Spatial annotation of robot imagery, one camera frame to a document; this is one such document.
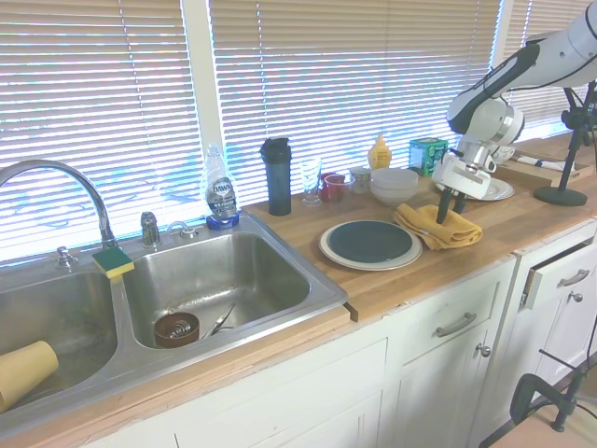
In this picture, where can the white window blinds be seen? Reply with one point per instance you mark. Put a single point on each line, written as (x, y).
(116, 93)

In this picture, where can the yellow cup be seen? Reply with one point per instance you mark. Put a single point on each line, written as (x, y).
(25, 373)

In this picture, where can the metal cabinet knob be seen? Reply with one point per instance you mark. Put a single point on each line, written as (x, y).
(484, 350)
(578, 297)

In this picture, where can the yellow green sponge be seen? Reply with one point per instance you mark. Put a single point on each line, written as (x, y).
(112, 263)

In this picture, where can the metal tongs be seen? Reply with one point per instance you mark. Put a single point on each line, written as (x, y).
(219, 322)

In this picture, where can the clear glass bowl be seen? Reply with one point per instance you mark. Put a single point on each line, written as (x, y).
(346, 186)

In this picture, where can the stainless steel double sink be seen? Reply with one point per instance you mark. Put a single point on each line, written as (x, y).
(233, 270)

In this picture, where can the white teacup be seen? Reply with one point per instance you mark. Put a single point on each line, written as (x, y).
(503, 154)

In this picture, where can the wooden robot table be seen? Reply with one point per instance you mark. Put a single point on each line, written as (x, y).
(550, 434)

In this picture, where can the white roll blue band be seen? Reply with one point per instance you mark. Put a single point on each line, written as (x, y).
(541, 163)

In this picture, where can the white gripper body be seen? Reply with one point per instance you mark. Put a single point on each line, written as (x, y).
(462, 177)

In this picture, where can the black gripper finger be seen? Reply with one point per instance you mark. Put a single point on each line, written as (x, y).
(460, 204)
(444, 207)

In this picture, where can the wooden tray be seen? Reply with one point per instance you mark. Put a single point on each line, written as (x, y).
(522, 175)

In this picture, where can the chrome soap dispenser pump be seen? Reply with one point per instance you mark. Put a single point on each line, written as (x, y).
(65, 259)

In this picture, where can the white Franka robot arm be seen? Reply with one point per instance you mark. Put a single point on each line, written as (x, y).
(550, 51)

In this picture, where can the black round-base stand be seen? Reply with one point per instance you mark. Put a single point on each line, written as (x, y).
(559, 195)

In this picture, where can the black shaker bottle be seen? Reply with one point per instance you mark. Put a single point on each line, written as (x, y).
(279, 182)

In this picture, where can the small glass jar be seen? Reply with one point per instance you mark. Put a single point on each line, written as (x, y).
(360, 182)

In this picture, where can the dark blue plate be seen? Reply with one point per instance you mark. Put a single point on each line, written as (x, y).
(368, 240)

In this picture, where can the green cardboard box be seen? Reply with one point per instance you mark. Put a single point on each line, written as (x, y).
(426, 156)

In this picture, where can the chrome gooseneck faucet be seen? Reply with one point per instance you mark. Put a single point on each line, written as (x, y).
(95, 196)

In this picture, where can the brown bowl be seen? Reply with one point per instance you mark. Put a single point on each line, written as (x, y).
(177, 331)

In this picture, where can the chrome sink sprayer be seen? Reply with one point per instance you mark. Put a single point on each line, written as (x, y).
(150, 228)

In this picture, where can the yellow mustard bottle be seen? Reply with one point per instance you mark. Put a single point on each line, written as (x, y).
(380, 156)

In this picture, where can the large beige plate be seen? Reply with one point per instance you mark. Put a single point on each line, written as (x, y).
(373, 266)

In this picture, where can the white bowl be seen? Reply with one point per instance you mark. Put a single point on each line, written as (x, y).
(394, 179)
(394, 198)

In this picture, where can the dark C clamp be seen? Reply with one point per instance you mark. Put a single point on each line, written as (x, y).
(527, 396)

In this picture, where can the tall clear drinking glass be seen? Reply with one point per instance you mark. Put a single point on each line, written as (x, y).
(311, 177)

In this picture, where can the white kitchen cabinets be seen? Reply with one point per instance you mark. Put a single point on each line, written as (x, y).
(326, 396)

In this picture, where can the clear Dawn soap bottle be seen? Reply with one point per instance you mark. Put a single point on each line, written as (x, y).
(223, 191)

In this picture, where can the orange towel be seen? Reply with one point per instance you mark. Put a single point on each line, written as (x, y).
(462, 228)

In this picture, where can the red mug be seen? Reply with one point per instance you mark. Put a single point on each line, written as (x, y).
(323, 186)

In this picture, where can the silver plate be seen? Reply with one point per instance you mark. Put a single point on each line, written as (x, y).
(501, 189)

